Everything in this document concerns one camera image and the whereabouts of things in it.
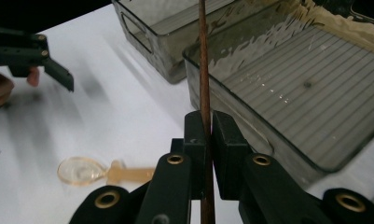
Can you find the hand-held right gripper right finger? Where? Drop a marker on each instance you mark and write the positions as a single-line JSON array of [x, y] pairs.
[[228, 146]]

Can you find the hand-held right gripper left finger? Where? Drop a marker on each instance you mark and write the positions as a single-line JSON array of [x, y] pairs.
[[196, 137]]

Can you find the dark brown wooden chopstick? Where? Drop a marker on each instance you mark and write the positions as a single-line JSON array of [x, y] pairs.
[[204, 62]]

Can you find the translucent grey plastic bin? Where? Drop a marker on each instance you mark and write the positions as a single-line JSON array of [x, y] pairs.
[[299, 109], [175, 46]]

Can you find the orange translucent plastic spoon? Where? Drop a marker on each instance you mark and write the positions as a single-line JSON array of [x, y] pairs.
[[82, 171]]

